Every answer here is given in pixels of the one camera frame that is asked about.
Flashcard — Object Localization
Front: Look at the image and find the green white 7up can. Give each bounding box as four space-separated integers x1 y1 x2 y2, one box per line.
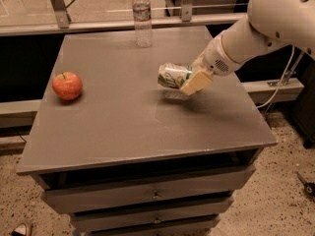
157 63 192 89

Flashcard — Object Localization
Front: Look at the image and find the middle grey drawer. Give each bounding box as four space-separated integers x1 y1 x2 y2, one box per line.
70 195 234 233

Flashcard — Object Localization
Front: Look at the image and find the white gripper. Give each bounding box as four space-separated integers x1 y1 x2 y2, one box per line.
180 33 241 95

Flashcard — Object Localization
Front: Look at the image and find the clear plastic water bottle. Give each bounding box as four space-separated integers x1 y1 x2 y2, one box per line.
132 0 153 47

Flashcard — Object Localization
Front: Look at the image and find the top grey drawer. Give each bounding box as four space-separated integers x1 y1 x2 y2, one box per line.
42 164 255 213

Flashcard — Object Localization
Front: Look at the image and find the grey drawer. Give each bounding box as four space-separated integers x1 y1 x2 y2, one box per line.
42 164 255 213
70 195 234 233
88 215 221 236

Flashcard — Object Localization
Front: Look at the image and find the red apple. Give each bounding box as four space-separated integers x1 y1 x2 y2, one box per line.
52 72 83 100

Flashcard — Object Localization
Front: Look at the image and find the white cable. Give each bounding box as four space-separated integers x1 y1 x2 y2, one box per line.
255 44 296 110

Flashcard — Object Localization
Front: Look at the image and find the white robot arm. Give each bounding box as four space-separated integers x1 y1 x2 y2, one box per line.
180 0 315 95

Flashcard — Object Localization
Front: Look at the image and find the grey drawer cabinet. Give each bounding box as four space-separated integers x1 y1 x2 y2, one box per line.
16 26 279 236

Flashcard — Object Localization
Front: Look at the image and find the shoe tip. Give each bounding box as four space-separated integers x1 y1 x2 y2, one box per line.
10 222 32 236

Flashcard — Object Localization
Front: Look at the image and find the bottom grey drawer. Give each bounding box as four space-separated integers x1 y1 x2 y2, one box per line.
88 215 221 236

